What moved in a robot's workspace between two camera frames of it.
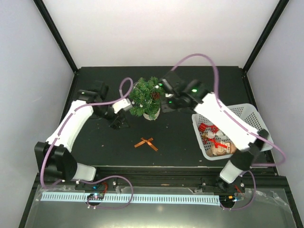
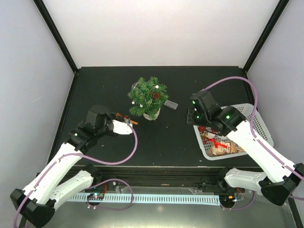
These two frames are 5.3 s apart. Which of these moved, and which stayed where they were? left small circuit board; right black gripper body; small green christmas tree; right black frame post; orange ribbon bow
Moved: right black gripper body; orange ribbon bow
Stayed: left small circuit board; small green christmas tree; right black frame post
